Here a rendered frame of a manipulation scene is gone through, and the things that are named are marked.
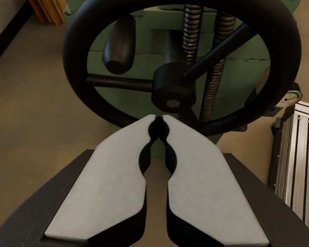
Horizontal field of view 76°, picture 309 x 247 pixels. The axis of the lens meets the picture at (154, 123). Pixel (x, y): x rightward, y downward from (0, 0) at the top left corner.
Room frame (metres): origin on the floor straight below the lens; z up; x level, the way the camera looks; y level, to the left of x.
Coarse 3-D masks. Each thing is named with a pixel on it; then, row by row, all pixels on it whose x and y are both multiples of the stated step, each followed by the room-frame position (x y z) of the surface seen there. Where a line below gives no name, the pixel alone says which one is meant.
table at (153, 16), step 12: (144, 12) 0.26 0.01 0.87; (156, 12) 0.26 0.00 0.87; (168, 12) 0.26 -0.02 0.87; (180, 12) 0.25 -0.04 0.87; (204, 12) 0.25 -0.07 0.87; (216, 12) 0.25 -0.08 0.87; (144, 24) 0.26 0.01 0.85; (156, 24) 0.26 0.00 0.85; (168, 24) 0.26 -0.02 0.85; (180, 24) 0.25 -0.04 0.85; (204, 24) 0.25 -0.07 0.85; (240, 24) 0.25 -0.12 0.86
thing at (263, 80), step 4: (268, 68) 0.40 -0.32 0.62; (268, 72) 0.38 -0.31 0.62; (264, 76) 0.37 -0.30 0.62; (260, 80) 0.35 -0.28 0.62; (264, 80) 0.35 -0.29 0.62; (260, 84) 0.34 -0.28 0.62; (256, 88) 0.33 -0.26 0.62; (260, 88) 0.33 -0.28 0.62; (252, 92) 0.33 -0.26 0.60; (256, 92) 0.31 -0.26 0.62; (252, 96) 0.32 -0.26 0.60; (248, 100) 0.32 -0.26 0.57; (244, 104) 0.33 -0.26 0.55; (272, 108) 0.29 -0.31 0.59; (276, 108) 0.29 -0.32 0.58; (280, 108) 0.29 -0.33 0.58; (268, 112) 0.29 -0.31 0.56; (272, 112) 0.29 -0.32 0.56; (276, 112) 0.29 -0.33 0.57; (264, 116) 0.29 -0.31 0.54; (268, 116) 0.29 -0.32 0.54; (272, 116) 0.29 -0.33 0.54
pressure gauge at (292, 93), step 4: (292, 84) 0.28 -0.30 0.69; (296, 84) 0.28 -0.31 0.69; (292, 88) 0.27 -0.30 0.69; (296, 88) 0.27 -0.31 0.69; (288, 92) 0.26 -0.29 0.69; (292, 92) 0.26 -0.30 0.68; (296, 92) 0.26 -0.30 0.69; (300, 92) 0.26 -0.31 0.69; (284, 96) 0.26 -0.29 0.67; (288, 96) 0.26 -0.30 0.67; (292, 96) 0.26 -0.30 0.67; (296, 96) 0.26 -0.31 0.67; (300, 96) 0.26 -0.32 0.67; (284, 100) 0.26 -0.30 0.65; (288, 100) 0.26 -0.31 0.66; (292, 100) 0.26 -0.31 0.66; (296, 100) 0.26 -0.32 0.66; (280, 104) 0.26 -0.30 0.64; (284, 104) 0.26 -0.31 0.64; (288, 104) 0.26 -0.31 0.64; (292, 104) 0.26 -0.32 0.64
